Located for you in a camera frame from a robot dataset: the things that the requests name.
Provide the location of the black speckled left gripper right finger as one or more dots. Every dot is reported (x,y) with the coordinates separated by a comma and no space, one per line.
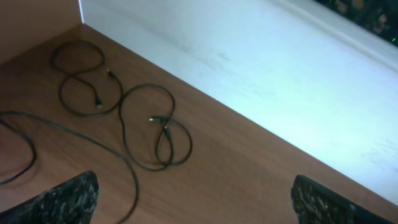
(314,203)

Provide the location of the black speckled left gripper left finger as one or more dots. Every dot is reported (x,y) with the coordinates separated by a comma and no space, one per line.
(73,201)

